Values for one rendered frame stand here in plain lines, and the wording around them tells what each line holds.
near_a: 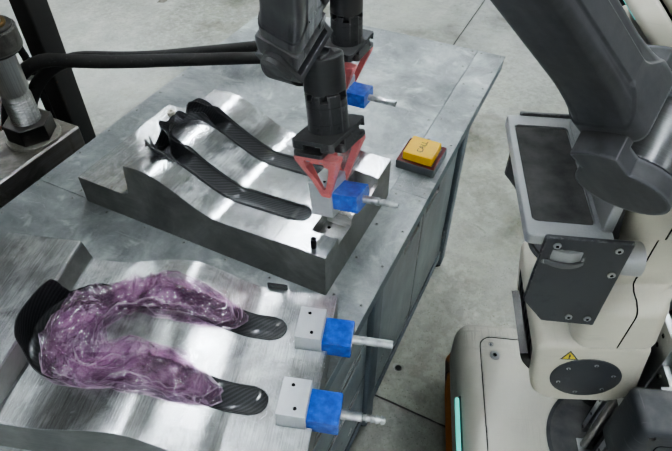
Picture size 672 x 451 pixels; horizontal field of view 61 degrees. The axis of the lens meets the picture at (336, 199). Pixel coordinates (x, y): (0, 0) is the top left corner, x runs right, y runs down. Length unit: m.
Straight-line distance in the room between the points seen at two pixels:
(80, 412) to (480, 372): 0.98
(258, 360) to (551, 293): 0.39
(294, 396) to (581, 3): 0.53
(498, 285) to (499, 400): 0.65
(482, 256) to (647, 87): 1.66
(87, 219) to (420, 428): 1.05
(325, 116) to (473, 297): 1.30
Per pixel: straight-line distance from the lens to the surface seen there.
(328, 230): 0.92
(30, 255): 0.93
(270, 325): 0.82
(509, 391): 1.47
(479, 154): 2.53
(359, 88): 1.09
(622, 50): 0.44
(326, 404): 0.74
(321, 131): 0.77
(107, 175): 1.10
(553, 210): 0.75
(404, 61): 1.49
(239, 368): 0.79
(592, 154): 0.47
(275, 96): 1.35
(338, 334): 0.79
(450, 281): 1.99
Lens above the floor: 1.53
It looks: 43 degrees down
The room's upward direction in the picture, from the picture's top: straight up
